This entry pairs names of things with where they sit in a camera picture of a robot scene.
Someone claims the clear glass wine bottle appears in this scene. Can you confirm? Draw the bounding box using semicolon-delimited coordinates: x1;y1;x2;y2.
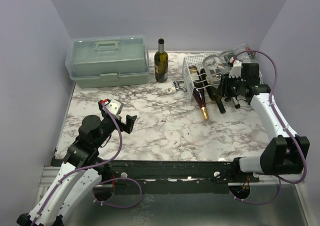
202;54;227;88

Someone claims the dark green brown-label wine bottle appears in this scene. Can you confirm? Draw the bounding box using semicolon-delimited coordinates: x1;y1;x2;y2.
154;38;169;83

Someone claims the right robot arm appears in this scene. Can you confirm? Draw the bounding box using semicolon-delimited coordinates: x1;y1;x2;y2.
219;60;310;182

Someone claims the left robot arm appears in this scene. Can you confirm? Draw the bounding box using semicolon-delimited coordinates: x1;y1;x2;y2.
16;99;137;226

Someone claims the dark green bottle black neck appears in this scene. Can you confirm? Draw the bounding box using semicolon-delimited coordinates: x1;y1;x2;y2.
200;69;226;114

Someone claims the olive bottle silver cap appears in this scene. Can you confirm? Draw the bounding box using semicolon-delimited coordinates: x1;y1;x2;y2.
231;97;241;109

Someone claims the red bottle gold foil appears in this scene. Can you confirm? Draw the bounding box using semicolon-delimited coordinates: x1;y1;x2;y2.
188;65;209;120

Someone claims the clear bottle dark label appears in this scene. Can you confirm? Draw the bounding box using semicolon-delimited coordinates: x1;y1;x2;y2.
218;50;235;68

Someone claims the clear bottle red cap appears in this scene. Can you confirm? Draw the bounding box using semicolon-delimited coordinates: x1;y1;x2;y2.
234;44;258;63

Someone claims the white plastic pipe fitting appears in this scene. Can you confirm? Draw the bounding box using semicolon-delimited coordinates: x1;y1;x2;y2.
162;87;176;94

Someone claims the green plastic toolbox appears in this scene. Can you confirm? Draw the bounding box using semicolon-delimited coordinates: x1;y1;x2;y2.
65;35;150;88

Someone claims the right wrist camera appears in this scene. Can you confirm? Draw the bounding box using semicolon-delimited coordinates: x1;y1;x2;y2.
228;60;242;78

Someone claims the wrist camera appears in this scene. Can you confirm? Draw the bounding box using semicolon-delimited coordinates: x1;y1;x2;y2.
228;60;242;78
98;99;124;120

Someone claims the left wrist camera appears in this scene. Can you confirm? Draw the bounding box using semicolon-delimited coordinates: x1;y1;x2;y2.
98;99;124;120

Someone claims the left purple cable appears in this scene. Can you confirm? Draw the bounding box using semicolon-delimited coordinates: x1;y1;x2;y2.
28;105;143;226

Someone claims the white wire wine rack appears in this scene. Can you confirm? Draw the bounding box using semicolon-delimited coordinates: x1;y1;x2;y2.
182;51;261;102

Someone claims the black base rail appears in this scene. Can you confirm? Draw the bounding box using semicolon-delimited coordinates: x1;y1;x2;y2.
98;160;266;195

